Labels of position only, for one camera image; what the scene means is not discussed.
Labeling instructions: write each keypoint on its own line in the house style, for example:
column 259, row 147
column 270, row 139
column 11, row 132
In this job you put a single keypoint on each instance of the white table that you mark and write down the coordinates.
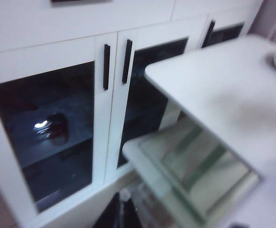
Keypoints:
column 211, row 83

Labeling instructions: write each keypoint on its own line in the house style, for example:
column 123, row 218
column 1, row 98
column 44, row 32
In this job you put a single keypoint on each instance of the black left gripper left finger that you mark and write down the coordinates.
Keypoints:
column 110, row 218

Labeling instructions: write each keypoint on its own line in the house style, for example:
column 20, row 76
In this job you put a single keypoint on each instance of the white cabinet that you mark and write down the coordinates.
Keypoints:
column 69, row 221

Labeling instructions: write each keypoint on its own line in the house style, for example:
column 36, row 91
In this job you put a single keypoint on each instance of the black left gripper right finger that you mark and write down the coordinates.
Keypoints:
column 132, row 218

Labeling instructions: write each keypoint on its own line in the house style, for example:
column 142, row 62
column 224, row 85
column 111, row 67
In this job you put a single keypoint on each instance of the white drawer front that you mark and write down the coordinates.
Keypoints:
column 211, row 7

